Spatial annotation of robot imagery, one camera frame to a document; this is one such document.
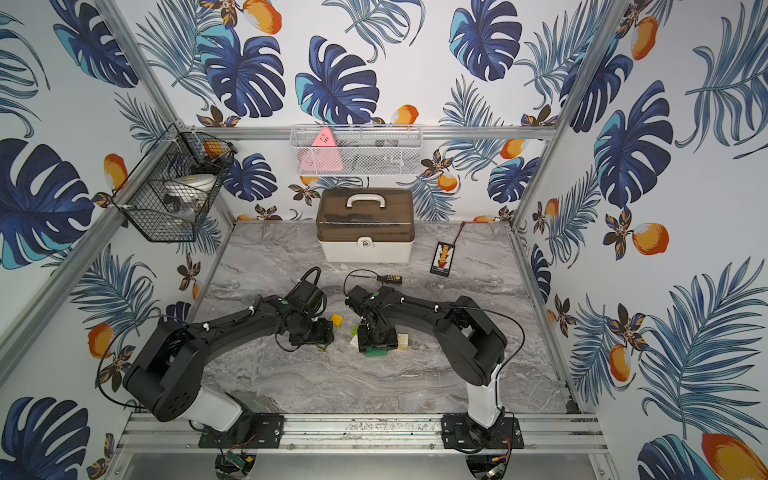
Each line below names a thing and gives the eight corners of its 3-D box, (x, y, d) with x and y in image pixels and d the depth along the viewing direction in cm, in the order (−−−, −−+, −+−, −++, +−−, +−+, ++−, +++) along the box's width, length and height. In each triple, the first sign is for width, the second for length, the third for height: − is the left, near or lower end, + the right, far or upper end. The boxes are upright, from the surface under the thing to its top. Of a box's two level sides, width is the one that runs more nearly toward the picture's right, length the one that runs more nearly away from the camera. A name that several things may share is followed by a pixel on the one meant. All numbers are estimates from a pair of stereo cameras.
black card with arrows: (428, 272, 108) (429, 268, 107) (437, 244, 117) (437, 240, 115) (449, 277, 107) (450, 274, 105) (455, 248, 115) (456, 245, 114)
